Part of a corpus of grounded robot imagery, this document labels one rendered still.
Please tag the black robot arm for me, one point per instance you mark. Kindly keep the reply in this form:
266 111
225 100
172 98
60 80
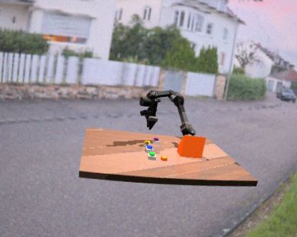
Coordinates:
152 98

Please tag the green button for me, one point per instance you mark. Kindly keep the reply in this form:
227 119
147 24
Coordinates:
151 156

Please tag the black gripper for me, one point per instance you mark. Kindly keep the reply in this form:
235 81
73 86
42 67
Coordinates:
152 119

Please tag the magenta button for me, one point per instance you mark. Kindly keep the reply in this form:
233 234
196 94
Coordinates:
156 141

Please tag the blue button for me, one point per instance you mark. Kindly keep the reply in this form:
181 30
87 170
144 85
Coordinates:
149 149

